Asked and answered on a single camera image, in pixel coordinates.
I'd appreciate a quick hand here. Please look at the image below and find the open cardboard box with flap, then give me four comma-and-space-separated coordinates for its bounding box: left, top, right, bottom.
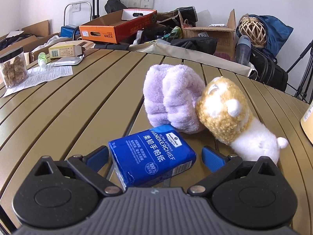
182, 9, 239, 60

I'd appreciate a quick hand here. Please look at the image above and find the lilac fluffy cloth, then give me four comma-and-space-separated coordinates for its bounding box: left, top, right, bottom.
142, 64, 206, 135

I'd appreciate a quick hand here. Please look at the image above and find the green patterned cloth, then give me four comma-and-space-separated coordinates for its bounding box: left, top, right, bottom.
163, 26, 183, 41

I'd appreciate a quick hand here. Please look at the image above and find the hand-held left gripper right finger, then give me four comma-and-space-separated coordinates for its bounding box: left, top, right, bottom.
187, 146, 279, 197

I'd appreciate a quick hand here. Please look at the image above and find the black tripod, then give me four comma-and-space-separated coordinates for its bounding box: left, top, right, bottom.
286, 39, 313, 103

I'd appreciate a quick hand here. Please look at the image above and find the printed paper leaflet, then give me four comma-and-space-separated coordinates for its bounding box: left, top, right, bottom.
3, 64, 74, 97

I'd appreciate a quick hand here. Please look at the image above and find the black suitcase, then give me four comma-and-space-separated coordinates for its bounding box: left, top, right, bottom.
249, 46, 289, 90

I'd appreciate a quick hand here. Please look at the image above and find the silver foil pouch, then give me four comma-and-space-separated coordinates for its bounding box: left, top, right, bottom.
51, 56, 85, 66

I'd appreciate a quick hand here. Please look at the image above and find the orange cardboard box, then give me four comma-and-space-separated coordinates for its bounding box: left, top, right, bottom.
79, 9, 157, 44

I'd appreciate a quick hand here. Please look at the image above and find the grey water bottle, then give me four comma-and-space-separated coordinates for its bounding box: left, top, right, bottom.
234, 35, 252, 64

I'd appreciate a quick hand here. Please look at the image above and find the cream thermos jug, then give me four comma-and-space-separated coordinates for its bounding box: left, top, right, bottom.
300, 103, 313, 145

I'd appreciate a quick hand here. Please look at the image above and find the dark brown bag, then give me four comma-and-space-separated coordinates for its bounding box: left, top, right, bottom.
156, 6, 197, 26

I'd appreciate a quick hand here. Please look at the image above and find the large brown cardboard box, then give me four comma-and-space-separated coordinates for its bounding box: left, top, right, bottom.
0, 20, 60, 57

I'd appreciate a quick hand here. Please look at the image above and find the silver tube frame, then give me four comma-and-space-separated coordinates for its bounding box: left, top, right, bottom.
64, 1, 92, 26

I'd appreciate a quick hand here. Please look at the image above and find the small green bottle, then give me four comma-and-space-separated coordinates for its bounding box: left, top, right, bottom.
37, 52, 47, 69

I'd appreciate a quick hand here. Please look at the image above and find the blue plastic box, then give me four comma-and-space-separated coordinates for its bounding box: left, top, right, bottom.
61, 24, 81, 38

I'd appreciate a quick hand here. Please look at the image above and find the dark blue bag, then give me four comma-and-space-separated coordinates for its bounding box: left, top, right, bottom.
254, 15, 294, 61

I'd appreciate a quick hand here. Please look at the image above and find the wicker ball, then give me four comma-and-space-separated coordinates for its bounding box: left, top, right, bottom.
238, 15, 267, 47

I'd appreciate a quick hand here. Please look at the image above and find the clear snack jar black lid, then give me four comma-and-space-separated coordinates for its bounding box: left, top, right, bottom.
0, 46, 28, 89

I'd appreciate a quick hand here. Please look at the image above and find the black cloth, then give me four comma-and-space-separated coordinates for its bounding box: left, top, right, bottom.
170, 37, 218, 54

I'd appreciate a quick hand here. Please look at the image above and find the yellow white plush hamster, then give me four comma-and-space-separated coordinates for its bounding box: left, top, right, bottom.
195, 76, 289, 165

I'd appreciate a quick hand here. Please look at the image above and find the black cart handle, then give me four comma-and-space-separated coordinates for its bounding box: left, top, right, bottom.
90, 0, 101, 20

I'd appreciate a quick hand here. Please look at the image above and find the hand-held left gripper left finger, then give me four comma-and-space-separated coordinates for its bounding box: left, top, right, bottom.
33, 146, 123, 197

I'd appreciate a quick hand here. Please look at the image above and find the small yellow carton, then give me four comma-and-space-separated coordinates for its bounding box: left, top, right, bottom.
48, 40, 94, 59

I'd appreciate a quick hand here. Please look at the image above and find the black bag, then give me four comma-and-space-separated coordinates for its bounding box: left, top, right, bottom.
104, 0, 129, 14

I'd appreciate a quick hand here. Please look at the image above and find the row of wall sockets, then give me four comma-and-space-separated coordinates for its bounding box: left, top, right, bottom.
118, 0, 154, 9

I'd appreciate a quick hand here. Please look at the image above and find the olive slatted folding table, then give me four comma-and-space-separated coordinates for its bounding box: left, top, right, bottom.
0, 48, 313, 228

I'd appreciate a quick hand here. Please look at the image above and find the blue tissue packet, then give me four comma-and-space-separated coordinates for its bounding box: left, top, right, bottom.
108, 124, 197, 189

